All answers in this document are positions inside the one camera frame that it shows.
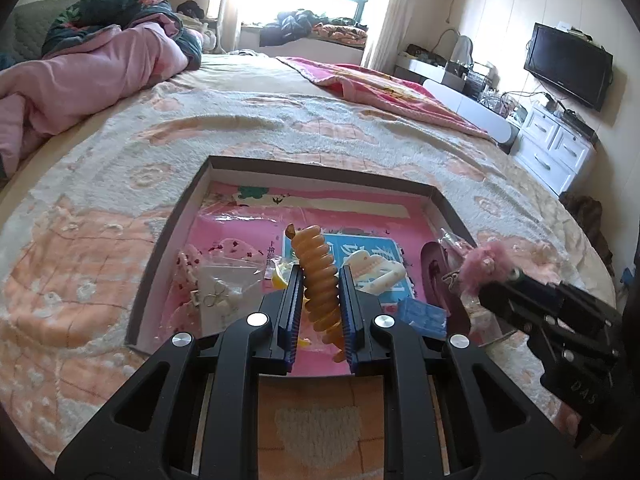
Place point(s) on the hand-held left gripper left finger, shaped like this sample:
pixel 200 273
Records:
pixel 292 310

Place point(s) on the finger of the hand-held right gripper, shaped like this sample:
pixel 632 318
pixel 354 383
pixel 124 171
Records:
pixel 520 312
pixel 565 295

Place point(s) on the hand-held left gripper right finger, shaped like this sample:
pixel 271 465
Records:
pixel 350 315

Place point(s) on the yellow crescent hair clip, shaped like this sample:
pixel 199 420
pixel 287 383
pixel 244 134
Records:
pixel 279 275

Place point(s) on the white hair claw clip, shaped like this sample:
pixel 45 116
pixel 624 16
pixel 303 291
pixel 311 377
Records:
pixel 372 275

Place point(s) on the pink fluffy hair ornament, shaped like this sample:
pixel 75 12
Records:
pixel 482 262

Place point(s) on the small blue plastic box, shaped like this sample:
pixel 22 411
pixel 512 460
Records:
pixel 422 317

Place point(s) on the brown cardboard box pink lining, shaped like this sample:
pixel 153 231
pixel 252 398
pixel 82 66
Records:
pixel 410 225

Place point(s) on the clear packet of earrings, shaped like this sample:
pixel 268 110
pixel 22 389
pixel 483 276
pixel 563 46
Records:
pixel 225 295

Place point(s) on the brown fluffy cloth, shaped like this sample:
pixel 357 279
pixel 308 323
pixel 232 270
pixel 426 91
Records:
pixel 587 220

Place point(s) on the clear packet of floral clips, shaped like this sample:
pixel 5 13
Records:
pixel 235 250

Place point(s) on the purple oval case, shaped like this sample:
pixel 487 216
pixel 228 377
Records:
pixel 435 275

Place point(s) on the clear plastic packet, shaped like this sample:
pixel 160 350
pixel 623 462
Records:
pixel 455 242

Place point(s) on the white drawer dresser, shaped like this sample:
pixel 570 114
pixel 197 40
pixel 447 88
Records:
pixel 550 147

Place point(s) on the black set-top box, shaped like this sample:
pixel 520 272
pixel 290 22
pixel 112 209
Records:
pixel 580 127

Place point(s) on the white bed footboard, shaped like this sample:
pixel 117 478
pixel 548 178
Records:
pixel 470 110

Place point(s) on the pink and red blanket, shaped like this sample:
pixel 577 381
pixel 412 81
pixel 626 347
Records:
pixel 400 95

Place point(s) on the black flat television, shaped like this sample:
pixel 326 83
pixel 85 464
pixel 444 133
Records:
pixel 567 67

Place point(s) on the white desk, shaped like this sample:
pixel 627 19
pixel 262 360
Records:
pixel 420 70

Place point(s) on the colourful folded blanket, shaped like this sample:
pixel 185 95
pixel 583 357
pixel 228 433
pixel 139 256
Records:
pixel 342 35

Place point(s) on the dark clothes pile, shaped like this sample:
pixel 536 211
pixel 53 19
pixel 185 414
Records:
pixel 290 27

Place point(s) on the pink quilt with floral side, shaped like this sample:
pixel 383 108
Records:
pixel 100 70

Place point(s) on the cream curtain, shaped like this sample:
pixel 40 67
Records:
pixel 392 10
pixel 225 5

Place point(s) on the grey quilted headboard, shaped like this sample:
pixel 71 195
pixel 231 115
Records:
pixel 30 25

